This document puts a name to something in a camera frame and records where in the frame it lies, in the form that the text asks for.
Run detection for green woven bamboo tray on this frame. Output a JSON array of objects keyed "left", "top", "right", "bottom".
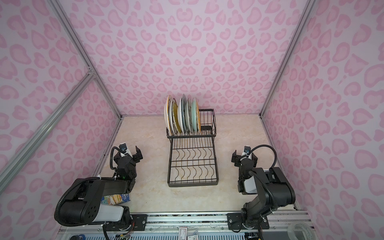
[{"left": 172, "top": 98, "right": 182, "bottom": 135}]

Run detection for black wire dish rack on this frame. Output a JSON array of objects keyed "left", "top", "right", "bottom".
[{"left": 166, "top": 109, "right": 219, "bottom": 188}]

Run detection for star plate yellow rim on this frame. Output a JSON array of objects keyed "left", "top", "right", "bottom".
[{"left": 164, "top": 95, "right": 172, "bottom": 135}]

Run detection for white plate small drawings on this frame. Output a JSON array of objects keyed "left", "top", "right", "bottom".
[{"left": 186, "top": 99, "right": 193, "bottom": 133}]

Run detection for pale blue flower plate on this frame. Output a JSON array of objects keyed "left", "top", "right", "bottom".
[{"left": 191, "top": 98, "right": 198, "bottom": 132}]

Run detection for grey blue plate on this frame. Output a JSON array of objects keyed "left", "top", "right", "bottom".
[{"left": 181, "top": 94, "right": 189, "bottom": 134}]

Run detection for white plate orange sunburst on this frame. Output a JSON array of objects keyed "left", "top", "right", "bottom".
[{"left": 168, "top": 98, "right": 177, "bottom": 136}]

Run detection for orange woven tray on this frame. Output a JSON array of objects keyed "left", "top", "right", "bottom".
[{"left": 196, "top": 100, "right": 201, "bottom": 132}]

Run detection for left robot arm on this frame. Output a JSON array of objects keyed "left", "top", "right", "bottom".
[{"left": 54, "top": 144, "right": 143, "bottom": 230}]

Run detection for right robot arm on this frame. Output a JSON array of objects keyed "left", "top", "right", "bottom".
[{"left": 227, "top": 150, "right": 296, "bottom": 233}]

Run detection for white tape roll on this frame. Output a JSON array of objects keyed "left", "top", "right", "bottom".
[{"left": 287, "top": 222, "right": 316, "bottom": 240}]

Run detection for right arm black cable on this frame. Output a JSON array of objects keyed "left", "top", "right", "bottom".
[{"left": 244, "top": 144, "right": 280, "bottom": 211}]

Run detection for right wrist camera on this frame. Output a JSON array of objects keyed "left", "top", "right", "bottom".
[{"left": 242, "top": 146, "right": 253, "bottom": 159}]

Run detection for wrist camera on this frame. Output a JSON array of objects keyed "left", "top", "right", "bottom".
[
  {"left": 242, "top": 146, "right": 253, "bottom": 159},
  {"left": 119, "top": 143, "right": 133, "bottom": 158}
]

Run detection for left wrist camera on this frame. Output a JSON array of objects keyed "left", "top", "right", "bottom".
[{"left": 119, "top": 143, "right": 133, "bottom": 158}]

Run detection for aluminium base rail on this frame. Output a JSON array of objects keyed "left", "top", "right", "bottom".
[{"left": 56, "top": 210, "right": 318, "bottom": 240}]

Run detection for aluminium frame left diagonal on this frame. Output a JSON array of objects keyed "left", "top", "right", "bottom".
[{"left": 1, "top": 71, "right": 94, "bottom": 193}]

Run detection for aluminium frame left post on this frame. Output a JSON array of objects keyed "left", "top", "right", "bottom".
[{"left": 47, "top": 0, "right": 123, "bottom": 120}]

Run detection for aluminium frame post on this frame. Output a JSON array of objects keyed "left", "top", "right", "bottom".
[
  {"left": 259, "top": 0, "right": 319, "bottom": 120},
  {"left": 47, "top": 0, "right": 123, "bottom": 120}
]

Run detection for aluminium frame right post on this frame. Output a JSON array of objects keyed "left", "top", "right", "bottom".
[{"left": 259, "top": 0, "right": 319, "bottom": 120}]

